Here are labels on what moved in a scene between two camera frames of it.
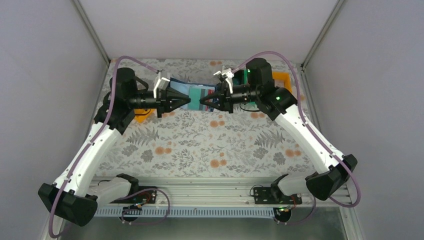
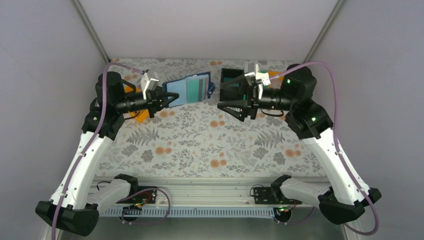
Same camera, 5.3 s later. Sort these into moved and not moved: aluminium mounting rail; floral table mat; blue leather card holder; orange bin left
Moved: blue leather card holder
Not moved: aluminium mounting rail; floral table mat; orange bin left
